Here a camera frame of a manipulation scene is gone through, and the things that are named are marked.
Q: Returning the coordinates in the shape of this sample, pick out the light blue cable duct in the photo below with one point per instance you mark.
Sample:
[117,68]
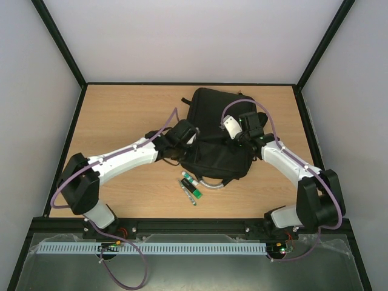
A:
[156,248]

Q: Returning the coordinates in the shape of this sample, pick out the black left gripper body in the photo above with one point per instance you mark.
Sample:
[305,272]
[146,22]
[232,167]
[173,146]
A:
[181,154]

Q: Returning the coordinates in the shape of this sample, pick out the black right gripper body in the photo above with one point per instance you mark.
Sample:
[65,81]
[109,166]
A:
[235,141]

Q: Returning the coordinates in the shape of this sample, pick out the white green glue stick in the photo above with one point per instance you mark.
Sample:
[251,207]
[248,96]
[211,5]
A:
[190,179]

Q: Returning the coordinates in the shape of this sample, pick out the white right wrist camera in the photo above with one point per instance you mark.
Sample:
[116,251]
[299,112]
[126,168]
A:
[232,126]

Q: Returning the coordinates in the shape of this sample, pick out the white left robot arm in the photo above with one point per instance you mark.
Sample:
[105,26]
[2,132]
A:
[80,181]

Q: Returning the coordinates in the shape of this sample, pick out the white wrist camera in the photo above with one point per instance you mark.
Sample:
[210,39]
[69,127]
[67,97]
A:
[232,126]
[193,138]

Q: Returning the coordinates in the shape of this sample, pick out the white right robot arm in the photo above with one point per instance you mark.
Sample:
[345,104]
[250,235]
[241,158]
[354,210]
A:
[319,200]

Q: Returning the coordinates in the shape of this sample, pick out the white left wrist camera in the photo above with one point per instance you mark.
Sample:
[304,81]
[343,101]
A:
[193,138]

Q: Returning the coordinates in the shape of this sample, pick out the green capped thin pen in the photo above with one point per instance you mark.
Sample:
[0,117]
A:
[187,193]

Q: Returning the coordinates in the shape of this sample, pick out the black student bag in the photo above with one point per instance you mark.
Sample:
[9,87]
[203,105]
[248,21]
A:
[215,159]

